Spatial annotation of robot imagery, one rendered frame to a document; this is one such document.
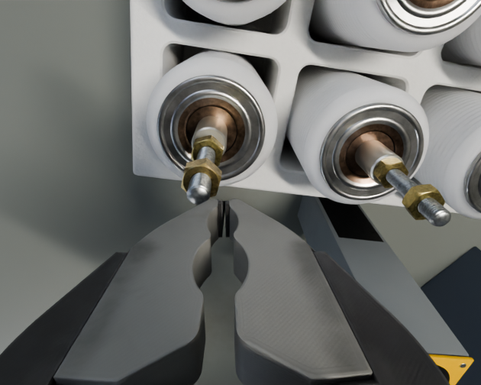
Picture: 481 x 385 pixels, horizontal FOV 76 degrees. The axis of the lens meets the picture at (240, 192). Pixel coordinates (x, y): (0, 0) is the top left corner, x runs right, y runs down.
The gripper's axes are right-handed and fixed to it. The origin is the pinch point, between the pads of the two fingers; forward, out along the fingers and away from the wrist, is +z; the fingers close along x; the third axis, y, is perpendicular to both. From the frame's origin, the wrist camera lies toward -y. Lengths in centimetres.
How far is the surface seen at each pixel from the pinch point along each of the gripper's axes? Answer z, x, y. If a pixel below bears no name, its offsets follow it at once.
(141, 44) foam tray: 17.2, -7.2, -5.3
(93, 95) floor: 35.2, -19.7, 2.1
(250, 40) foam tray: 17.3, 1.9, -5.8
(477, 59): 17.2, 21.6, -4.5
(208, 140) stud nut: 5.4, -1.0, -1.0
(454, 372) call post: 3.8, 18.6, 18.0
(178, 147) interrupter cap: 9.8, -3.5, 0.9
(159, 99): 10.3, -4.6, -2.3
